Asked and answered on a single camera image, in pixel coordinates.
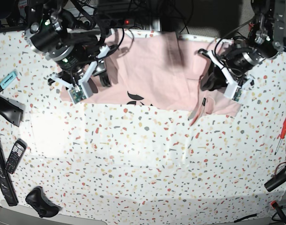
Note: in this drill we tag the pink T-shirt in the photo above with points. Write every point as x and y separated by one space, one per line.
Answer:
162 71

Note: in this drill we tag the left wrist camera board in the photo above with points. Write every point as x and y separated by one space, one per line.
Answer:
238 94

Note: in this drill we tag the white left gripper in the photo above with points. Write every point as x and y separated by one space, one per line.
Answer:
223 78

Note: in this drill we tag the black game controller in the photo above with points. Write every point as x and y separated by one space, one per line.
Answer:
45 208

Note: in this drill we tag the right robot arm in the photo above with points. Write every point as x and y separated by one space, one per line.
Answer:
77 47

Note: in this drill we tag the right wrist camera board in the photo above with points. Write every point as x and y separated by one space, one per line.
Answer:
76 94

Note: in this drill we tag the long black bar in wrap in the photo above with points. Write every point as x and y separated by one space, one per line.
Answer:
6 186

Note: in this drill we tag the terrazzo patterned tablecloth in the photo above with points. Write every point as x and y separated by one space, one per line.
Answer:
140 165

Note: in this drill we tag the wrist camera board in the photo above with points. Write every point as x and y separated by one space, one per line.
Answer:
76 94
238 94

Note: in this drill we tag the black power strip red switch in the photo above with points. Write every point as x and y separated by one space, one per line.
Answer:
119 22

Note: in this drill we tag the red black clamp bottom right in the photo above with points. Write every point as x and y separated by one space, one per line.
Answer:
279 212

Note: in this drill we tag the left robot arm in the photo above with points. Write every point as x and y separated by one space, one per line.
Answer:
265 41

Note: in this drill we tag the black cylindrical tool right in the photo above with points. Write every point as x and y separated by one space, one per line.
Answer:
276 180

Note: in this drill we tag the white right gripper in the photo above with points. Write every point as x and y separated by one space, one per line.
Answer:
96 68

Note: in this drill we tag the black cordless phone handset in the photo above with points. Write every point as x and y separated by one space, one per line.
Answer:
15 156

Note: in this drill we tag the light blue highlighter marker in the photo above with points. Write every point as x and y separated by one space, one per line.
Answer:
7 80

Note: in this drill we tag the red handled screwdriver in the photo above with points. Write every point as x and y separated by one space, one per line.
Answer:
282 136

